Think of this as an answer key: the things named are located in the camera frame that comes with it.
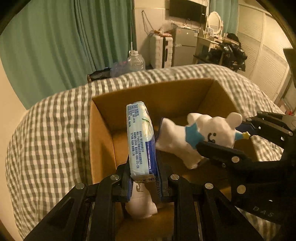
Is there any blue white tissue pack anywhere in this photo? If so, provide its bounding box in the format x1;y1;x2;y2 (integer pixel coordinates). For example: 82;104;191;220
126;101;157;183

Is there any white bear plush toy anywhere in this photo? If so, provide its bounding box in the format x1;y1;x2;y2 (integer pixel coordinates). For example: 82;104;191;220
156;112;250;169

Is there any green curtain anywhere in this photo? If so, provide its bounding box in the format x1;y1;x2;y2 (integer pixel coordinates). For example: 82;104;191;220
209;0;239;34
1;1;136;108

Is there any green curtain right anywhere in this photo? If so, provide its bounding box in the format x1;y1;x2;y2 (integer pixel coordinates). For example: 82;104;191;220
209;0;239;34

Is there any white suitcase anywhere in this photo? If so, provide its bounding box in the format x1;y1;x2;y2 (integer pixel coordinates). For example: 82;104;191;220
149;35;173;69

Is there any black wall television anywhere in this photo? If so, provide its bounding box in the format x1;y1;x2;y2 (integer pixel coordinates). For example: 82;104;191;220
169;0;206;24

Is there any black bag pile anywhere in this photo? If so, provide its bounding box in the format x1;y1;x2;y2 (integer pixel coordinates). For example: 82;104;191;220
207;33;247;72

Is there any grey mini fridge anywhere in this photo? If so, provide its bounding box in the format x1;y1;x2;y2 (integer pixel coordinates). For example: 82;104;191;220
172;27;198;66

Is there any white wardrobe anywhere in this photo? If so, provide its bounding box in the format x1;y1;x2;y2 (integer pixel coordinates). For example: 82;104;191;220
237;1;292;101

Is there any brown cardboard box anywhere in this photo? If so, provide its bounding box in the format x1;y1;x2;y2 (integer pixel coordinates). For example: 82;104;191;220
89;78;260;241

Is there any green curtain left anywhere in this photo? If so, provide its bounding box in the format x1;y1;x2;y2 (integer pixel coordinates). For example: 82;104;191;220
1;1;136;108

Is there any clear water jug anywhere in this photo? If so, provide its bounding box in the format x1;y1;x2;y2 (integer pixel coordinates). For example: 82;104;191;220
126;42;145;72

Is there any wooden vanity desk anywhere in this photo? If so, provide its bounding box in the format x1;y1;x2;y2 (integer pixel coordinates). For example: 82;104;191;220
193;37;223;64

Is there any white oval vanity mirror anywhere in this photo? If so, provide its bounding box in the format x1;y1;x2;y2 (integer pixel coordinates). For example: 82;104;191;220
207;11;223;35

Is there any black bag by curtain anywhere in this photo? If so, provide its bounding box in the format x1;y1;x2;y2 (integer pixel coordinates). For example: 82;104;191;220
87;68;111;83

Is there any grey checked bed cover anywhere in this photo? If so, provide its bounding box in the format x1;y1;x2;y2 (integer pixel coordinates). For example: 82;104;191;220
6;64;280;238

